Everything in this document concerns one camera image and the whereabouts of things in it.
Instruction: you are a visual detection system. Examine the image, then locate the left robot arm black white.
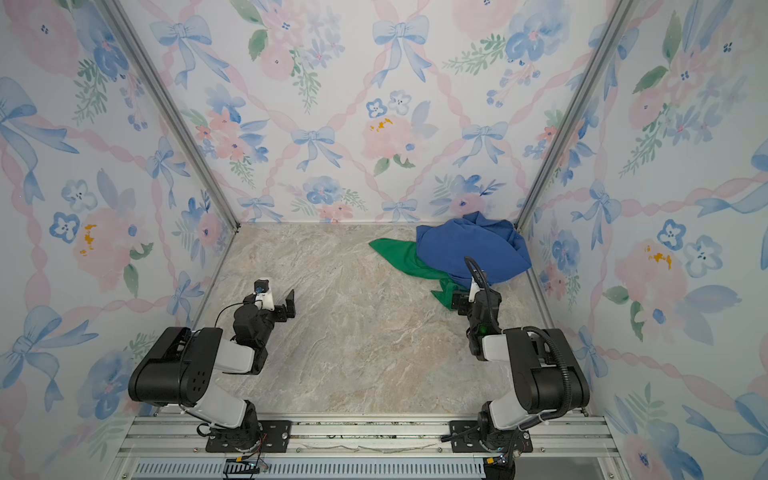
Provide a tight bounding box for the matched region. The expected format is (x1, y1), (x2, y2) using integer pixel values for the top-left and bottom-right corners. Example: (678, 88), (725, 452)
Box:
(128, 279), (296, 450)

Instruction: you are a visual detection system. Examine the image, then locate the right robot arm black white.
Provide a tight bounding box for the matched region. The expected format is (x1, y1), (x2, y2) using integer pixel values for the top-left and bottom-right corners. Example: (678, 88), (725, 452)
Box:
(443, 285), (591, 453)

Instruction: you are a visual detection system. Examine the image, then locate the dark blue cloth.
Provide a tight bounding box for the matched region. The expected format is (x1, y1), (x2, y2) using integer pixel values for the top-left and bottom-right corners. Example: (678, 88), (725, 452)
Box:
(416, 212), (532, 288)

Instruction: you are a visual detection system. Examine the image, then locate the green cloth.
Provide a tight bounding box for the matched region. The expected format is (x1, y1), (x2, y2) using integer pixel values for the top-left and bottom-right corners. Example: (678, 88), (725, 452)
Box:
(369, 238), (465, 310)

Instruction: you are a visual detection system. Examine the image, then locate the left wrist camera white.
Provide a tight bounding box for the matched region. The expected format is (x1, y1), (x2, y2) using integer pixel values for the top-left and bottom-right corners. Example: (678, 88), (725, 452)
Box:
(254, 287), (274, 311)

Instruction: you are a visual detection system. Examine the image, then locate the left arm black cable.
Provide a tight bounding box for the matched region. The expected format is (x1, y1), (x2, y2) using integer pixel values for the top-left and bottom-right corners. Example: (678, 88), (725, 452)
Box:
(213, 301), (248, 330)

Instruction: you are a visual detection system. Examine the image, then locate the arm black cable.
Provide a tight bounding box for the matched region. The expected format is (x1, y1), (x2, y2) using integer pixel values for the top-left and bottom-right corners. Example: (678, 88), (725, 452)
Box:
(463, 256), (574, 421)
(213, 301), (248, 330)

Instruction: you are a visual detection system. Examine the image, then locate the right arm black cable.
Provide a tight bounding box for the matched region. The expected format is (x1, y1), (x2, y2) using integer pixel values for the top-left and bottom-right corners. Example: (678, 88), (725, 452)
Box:
(463, 256), (574, 421)

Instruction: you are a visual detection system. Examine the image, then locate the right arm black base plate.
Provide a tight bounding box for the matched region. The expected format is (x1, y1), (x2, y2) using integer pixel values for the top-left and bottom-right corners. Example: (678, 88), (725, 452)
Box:
(442, 420), (533, 455)

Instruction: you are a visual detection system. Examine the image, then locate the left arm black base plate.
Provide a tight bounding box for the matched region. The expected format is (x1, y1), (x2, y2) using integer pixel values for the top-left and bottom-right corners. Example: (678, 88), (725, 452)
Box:
(205, 420), (293, 454)

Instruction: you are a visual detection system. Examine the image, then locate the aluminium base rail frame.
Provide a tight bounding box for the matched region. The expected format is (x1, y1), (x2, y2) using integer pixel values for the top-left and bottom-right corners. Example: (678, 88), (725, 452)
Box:
(106, 408), (629, 479)

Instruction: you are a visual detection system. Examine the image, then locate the left aluminium corner post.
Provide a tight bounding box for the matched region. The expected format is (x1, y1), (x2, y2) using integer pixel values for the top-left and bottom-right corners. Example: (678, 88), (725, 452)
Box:
(95, 0), (240, 231)

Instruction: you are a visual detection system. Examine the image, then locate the aluminium corner post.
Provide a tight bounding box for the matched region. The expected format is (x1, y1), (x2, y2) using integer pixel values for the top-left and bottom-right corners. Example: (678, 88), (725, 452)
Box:
(515, 0), (635, 230)
(95, 0), (240, 231)

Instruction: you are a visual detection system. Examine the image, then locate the right aluminium corner post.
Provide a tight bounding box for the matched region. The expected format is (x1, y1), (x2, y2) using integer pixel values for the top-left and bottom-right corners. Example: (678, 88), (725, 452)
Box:
(515, 0), (635, 230)

